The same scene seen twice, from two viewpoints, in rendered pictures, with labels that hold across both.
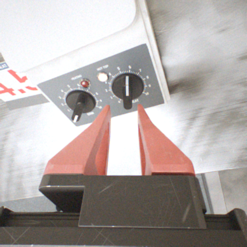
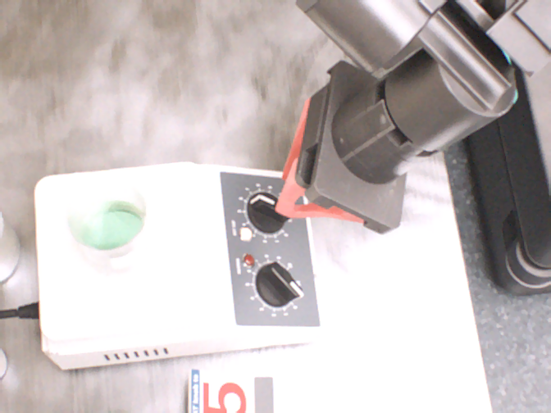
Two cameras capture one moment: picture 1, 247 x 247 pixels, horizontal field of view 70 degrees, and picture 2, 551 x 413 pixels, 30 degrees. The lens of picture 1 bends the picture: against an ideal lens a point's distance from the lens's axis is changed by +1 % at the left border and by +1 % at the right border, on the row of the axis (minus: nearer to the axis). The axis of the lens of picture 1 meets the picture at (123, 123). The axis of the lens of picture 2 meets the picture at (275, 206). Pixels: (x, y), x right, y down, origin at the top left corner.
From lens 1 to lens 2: 0.62 m
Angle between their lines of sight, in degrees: 39
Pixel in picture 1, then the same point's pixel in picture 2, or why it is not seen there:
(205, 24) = (212, 133)
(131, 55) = (228, 190)
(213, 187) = not seen: outside the picture
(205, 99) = not seen: hidden behind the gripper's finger
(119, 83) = (258, 217)
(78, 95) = (263, 276)
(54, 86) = (243, 302)
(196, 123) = not seen: hidden behind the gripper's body
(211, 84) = (290, 130)
